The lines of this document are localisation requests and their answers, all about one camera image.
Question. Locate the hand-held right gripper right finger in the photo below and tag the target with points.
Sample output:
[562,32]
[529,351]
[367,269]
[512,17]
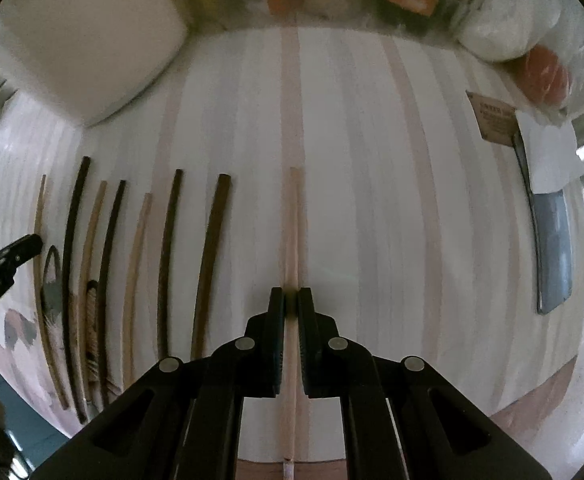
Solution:
[306,345]

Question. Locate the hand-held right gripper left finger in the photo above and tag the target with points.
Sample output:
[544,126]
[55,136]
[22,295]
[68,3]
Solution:
[275,345]

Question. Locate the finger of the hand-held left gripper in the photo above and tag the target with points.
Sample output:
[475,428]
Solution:
[24,249]

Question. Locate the thin brown chopstick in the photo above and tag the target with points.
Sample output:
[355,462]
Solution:
[37,285]

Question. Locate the black chopstick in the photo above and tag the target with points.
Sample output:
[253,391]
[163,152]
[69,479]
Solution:
[103,285]
[66,285]

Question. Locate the light wooden chopstick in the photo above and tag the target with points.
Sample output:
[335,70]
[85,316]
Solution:
[90,232]
[292,230]

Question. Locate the dark brown chopstick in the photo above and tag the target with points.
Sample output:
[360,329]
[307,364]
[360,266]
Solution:
[165,260]
[209,260]

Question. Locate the striped printed tablecloth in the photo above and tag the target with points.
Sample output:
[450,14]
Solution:
[372,210]

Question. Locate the white plastic container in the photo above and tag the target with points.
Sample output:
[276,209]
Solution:
[82,35]

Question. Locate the grey blue flat case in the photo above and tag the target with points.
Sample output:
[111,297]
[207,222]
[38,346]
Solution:
[554,250]

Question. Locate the brown paper card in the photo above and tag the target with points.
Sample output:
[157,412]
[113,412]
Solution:
[492,120]

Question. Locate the white paper sheet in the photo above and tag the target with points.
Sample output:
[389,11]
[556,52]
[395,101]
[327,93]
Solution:
[552,155]

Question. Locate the white plastic bag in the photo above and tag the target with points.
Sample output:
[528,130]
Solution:
[507,25]

